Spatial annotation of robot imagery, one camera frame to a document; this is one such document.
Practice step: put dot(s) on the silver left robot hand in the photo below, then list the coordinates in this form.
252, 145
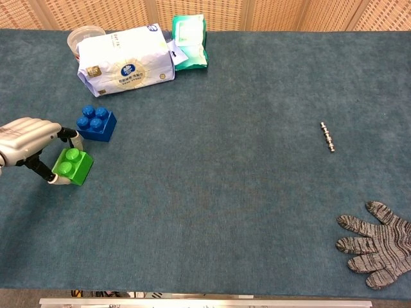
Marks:
25, 138

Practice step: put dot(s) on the green toy brick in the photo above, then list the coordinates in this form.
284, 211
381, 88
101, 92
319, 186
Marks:
77, 167

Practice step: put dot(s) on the blue toy brick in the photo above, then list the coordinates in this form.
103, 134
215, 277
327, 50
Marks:
96, 123

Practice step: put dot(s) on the clear round plastic container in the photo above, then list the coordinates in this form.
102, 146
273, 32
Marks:
80, 37

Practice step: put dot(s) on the white tissue pack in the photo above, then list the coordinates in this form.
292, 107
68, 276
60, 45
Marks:
128, 57

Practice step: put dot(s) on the green wet wipes pack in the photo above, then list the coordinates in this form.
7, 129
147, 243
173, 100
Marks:
189, 32

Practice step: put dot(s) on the teal felt table cloth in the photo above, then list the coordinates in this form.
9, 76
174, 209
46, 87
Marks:
224, 160

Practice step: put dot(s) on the woven bamboo folding screen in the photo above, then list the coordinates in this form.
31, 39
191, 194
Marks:
273, 13

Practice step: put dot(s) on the small metal beaded rod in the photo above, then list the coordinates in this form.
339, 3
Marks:
328, 138

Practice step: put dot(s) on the grey striped knitted glove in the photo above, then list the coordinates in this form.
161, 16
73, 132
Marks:
382, 247

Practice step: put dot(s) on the yellow frame piece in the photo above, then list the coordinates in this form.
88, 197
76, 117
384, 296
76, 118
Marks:
76, 293

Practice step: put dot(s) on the aluminium profile rail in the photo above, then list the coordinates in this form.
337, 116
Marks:
205, 303

